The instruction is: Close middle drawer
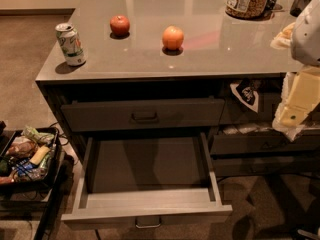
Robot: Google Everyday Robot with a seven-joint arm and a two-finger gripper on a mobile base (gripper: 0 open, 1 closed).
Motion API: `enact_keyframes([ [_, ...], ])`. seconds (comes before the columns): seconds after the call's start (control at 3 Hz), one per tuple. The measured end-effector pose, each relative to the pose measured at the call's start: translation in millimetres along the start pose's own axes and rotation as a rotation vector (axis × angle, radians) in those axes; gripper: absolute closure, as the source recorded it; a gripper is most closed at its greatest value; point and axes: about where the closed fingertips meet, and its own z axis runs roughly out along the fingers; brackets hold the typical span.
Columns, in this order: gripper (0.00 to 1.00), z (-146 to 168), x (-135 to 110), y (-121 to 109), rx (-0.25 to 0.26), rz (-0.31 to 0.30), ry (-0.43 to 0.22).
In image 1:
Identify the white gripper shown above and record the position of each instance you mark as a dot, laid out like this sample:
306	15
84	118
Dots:
307	37

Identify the grey drawer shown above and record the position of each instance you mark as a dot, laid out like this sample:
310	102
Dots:
146	183
261	142
227	167
142	114
235	112

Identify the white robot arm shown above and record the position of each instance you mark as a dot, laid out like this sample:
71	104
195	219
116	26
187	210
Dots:
305	35

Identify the white packets in drawer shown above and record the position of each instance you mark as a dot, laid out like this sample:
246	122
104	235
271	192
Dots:
246	128

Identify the black white snack bag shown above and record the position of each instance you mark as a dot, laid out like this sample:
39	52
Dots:
246	91

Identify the jar of nuts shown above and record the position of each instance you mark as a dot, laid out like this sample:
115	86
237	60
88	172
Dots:
245	9

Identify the orange fruit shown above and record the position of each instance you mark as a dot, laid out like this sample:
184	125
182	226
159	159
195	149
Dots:
172	38

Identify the grey cabinet with countertop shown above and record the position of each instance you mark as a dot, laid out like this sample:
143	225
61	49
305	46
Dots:
217	50

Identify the red apple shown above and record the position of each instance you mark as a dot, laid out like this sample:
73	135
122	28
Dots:
119	25

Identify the green white soda can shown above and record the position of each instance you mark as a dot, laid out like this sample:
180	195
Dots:
70	44

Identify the black tray of snacks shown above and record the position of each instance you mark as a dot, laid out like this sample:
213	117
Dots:
28	159

